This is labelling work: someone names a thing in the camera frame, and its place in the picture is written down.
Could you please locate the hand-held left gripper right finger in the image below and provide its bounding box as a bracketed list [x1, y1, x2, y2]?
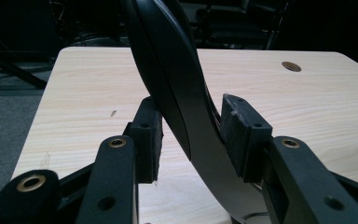
[219, 92, 274, 184]

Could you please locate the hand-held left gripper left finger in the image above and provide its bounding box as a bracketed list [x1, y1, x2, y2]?
[126, 96, 165, 185]

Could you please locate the round brown table grommet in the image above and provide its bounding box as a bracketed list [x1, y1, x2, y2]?
[281, 61, 302, 73]

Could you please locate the black office chair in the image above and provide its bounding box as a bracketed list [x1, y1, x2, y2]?
[195, 0, 286, 50]

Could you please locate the black metal stand leg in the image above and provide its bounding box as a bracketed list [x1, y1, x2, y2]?
[0, 49, 48, 91]

